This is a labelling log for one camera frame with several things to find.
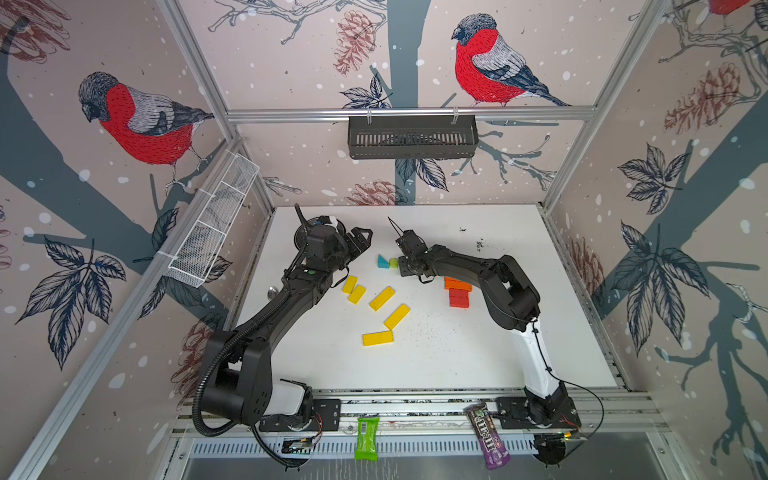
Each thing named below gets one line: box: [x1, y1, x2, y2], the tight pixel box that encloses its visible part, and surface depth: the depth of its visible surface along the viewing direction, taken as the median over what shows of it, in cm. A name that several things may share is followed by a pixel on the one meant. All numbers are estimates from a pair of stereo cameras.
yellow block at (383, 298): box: [369, 286, 396, 311], surface depth 97 cm
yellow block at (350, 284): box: [342, 275, 358, 294], surface depth 100 cm
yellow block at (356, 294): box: [348, 285, 367, 305], surface depth 97 cm
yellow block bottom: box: [362, 330, 394, 347], surface depth 89 cm
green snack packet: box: [354, 416, 381, 461], surface depth 71 cm
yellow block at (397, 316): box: [384, 303, 411, 330], surface depth 93 cm
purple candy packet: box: [465, 402, 511, 470], surface depth 71 cm
